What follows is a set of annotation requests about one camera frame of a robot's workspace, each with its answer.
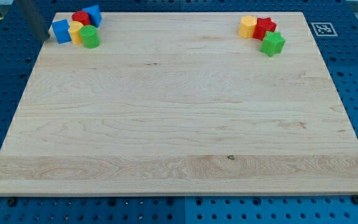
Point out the light wooden board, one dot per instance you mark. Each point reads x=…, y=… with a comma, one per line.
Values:
x=178, y=104

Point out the yellow hexagon block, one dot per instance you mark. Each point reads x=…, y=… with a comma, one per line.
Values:
x=247, y=26

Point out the green cylinder block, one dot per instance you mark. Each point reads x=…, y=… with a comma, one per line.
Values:
x=89, y=36

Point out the green star block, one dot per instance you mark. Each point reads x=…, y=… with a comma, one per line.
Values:
x=272, y=43

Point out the red star block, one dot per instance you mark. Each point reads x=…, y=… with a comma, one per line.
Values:
x=263, y=26

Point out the blue angular block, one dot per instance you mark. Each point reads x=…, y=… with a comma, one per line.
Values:
x=94, y=14

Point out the yellow cylinder block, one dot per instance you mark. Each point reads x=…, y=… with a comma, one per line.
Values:
x=74, y=31

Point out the red cylinder block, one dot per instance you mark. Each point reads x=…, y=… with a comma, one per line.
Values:
x=82, y=17

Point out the blue cube block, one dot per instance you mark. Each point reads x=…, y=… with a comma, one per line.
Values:
x=60, y=29

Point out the white fiducial marker tag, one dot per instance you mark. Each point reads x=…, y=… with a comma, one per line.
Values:
x=324, y=29

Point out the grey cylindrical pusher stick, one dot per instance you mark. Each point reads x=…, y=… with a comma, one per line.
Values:
x=34, y=18

